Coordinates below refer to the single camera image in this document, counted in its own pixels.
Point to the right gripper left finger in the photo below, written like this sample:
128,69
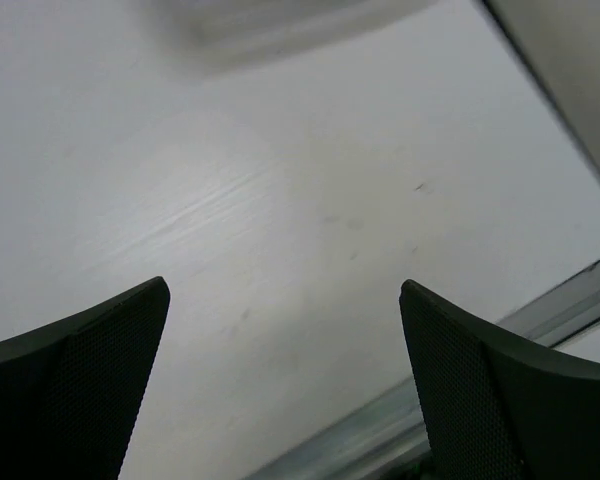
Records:
71,391

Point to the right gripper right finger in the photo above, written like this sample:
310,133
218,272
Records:
497,405

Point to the front aluminium table rail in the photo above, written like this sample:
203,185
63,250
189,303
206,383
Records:
387,438

